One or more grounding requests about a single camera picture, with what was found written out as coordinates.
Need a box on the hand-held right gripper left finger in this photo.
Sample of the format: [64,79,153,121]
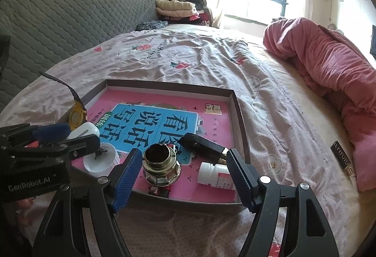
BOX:
[31,148,143,257]

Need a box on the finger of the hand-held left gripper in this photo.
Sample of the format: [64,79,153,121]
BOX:
[9,134,102,163]
[0,123,71,143]

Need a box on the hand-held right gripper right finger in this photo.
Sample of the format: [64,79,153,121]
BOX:
[226,148,335,257]

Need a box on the white earbuds case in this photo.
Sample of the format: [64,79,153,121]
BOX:
[68,123,100,140]

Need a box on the yellow and black wristwatch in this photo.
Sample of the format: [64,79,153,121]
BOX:
[39,71,89,131]

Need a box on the white pill bottle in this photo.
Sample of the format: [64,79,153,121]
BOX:
[197,162,235,191]

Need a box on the white plastic bottle cap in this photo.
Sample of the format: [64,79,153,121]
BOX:
[83,142,121,177]

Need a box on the metal threaded fitting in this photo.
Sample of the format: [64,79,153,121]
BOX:
[142,144,183,186]

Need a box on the black and gold lipstick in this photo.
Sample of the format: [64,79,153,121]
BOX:
[178,133,231,165]

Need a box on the brown cardboard box tray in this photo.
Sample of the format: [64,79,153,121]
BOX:
[66,79,251,215]

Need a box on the person's left hand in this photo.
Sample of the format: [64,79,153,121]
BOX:
[11,197,42,226]

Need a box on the beige bed sheet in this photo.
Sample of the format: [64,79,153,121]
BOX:
[164,23,376,246]

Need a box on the black and gold stick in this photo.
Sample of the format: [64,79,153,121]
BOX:
[330,141,355,178]

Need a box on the grey quilted headboard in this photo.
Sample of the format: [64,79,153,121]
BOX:
[0,0,159,111]

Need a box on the strawberry printed bed sheet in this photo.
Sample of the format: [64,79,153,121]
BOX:
[0,25,294,257]

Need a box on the dark patterned cloth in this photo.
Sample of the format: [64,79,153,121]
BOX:
[136,20,169,31]

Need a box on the pink quilt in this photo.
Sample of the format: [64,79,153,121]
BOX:
[263,17,376,191]

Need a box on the stack of folded clothes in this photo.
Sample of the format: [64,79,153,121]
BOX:
[155,0,213,27]

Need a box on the white fan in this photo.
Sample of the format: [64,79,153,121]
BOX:
[327,23,344,37]

